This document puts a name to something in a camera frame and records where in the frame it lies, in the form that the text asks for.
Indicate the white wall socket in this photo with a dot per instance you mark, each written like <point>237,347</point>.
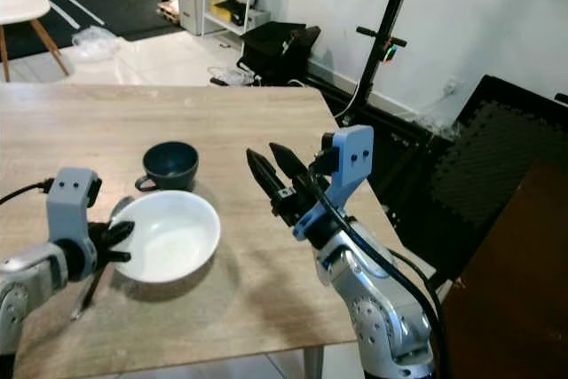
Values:
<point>451,87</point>

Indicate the brown wooden cabinet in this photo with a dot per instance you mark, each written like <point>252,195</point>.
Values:
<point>515,281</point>

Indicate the grey metal table leg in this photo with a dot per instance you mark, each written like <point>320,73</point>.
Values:
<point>313,364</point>

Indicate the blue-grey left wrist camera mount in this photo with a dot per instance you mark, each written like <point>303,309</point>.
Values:
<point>71,206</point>

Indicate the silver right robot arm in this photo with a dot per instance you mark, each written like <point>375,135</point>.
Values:
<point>382,308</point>

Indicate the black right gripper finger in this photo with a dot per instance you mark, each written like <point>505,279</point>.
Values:
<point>289,164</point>
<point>266,175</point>

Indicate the white bowl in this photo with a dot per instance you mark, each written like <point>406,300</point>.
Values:
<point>169,237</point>

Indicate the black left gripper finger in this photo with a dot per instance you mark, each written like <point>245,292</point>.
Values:
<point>121,256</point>
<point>121,233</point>

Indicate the yellow black tool case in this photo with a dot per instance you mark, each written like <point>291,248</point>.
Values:
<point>235,8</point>

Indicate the dark blue cup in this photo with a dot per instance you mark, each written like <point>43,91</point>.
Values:
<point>170,164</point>

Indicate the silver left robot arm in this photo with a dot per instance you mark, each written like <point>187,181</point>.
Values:
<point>35,286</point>

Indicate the black bag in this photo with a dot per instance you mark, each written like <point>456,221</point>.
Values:
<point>280,51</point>

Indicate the clear plastic bag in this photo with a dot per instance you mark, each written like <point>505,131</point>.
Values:
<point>96,42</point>

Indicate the black foam mat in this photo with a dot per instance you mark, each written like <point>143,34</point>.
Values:
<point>497,157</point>

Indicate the black floor mat white stripes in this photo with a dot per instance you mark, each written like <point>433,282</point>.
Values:
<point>115,2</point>

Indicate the black stand pole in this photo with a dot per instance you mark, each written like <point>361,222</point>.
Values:
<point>390,6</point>

